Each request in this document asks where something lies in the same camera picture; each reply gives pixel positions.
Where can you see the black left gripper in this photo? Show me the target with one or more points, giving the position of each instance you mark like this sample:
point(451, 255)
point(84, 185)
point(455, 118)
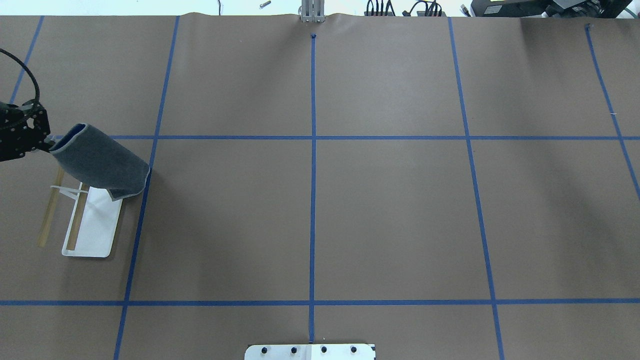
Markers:
point(25, 131)

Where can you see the blue grey towel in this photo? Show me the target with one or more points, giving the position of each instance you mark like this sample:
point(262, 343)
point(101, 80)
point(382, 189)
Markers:
point(95, 159)

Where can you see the grey usb hub left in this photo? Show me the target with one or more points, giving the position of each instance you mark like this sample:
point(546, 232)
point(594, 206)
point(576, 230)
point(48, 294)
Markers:
point(379, 8)

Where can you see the black power adapter box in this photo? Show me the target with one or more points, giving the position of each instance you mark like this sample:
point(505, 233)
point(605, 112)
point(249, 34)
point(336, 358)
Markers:
point(508, 8)

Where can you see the aluminium frame post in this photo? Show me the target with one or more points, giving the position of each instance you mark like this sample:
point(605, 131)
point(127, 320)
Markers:
point(312, 11)

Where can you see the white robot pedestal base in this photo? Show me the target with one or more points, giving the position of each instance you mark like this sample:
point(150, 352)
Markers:
point(327, 351)

